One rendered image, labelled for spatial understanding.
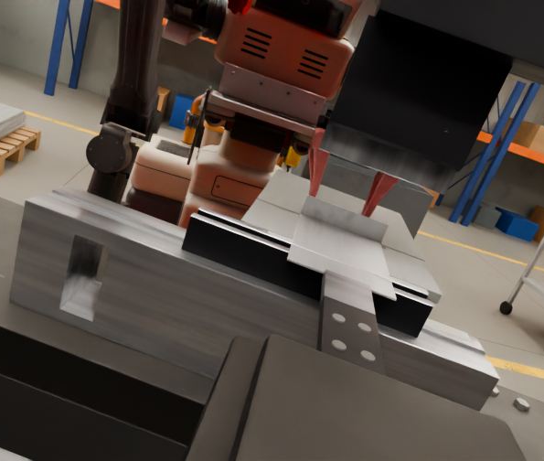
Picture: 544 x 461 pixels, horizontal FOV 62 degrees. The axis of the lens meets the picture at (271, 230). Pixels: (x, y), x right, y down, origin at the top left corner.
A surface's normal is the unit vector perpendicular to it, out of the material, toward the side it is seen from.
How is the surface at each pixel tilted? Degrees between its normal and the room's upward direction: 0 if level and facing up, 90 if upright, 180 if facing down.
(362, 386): 0
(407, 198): 90
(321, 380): 0
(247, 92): 90
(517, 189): 90
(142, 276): 90
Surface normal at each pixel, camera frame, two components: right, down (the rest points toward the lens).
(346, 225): -0.14, 0.29
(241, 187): 0.05, 0.49
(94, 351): 0.33, -0.89
